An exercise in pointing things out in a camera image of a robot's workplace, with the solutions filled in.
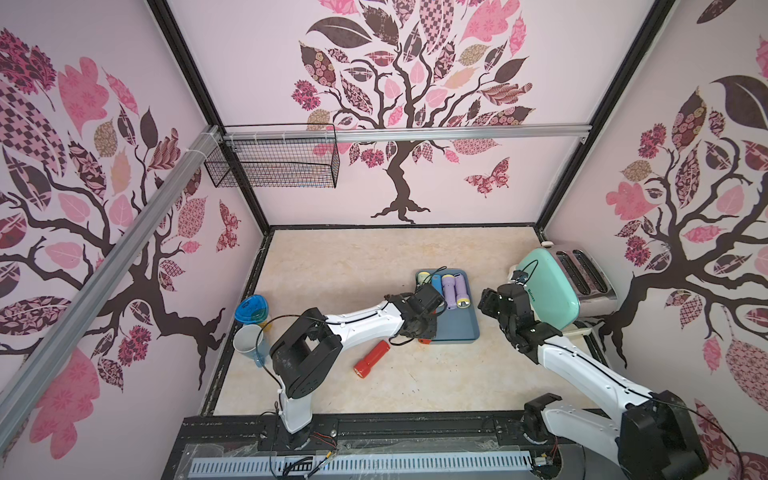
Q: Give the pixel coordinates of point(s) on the blue-lid printed cup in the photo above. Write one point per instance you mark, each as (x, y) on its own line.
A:
(253, 310)

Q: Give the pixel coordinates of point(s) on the white slotted cable duct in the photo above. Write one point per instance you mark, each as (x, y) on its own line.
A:
(352, 466)

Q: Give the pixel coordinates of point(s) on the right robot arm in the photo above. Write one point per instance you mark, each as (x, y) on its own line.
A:
(647, 435)

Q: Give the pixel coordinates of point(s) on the pale green flashlight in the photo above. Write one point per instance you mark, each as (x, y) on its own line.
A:
(423, 277)

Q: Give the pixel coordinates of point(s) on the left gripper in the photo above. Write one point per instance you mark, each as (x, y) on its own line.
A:
(431, 330)

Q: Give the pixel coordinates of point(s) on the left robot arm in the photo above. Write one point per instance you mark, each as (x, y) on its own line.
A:
(305, 353)

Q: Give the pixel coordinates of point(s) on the black wire basket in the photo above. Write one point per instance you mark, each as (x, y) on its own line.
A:
(276, 155)

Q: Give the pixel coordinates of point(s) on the purple flashlight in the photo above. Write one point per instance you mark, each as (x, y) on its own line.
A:
(462, 297)
(449, 291)

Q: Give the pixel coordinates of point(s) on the blue flashlight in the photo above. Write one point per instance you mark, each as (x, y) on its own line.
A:
(436, 282)

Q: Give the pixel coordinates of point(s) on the mint green toaster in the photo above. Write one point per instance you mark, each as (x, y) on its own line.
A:
(565, 284)

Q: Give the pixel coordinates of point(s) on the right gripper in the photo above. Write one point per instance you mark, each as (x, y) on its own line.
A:
(501, 301)

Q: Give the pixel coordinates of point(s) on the blue-grey storage tray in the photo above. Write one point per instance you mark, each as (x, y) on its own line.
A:
(458, 325)

